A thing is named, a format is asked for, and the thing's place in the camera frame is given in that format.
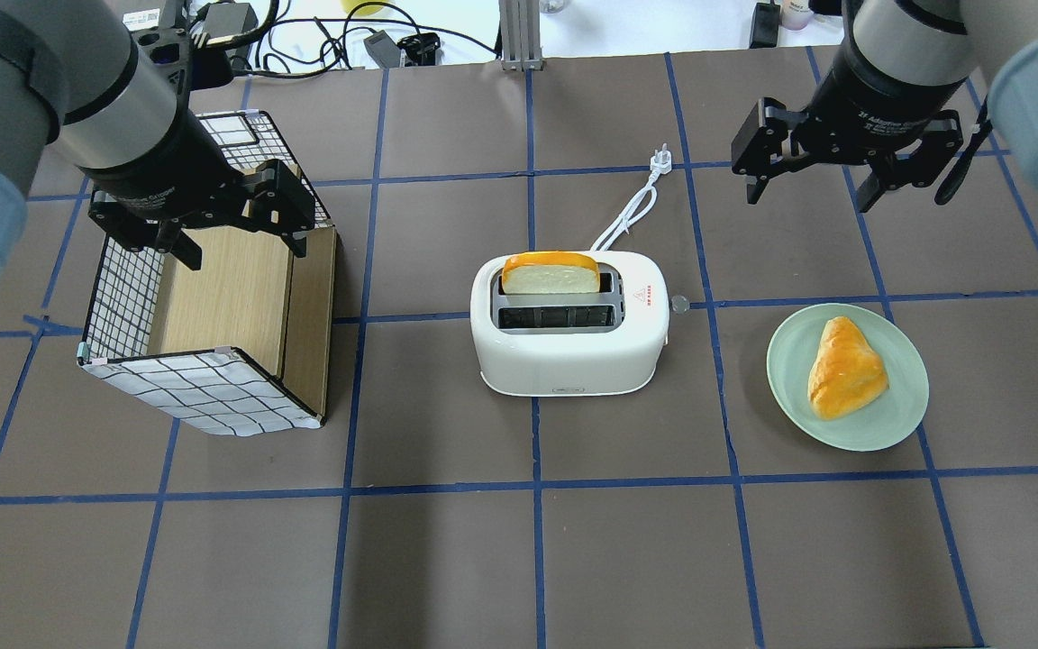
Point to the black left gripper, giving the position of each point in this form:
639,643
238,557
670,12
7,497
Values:
175,169

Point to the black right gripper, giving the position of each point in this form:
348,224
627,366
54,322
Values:
882,101

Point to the white two-slot toaster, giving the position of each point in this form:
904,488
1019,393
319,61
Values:
606,342

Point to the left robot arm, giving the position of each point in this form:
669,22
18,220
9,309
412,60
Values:
115,105

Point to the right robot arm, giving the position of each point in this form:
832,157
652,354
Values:
983,56

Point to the toast slice in toaster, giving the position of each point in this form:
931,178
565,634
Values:
550,273

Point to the triangular golden bread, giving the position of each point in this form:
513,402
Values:
847,373

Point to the black power adapter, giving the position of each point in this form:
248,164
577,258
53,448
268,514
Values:
382,49

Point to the light green plate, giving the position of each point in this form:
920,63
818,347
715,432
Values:
884,422

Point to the aluminium frame post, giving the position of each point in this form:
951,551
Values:
519,35

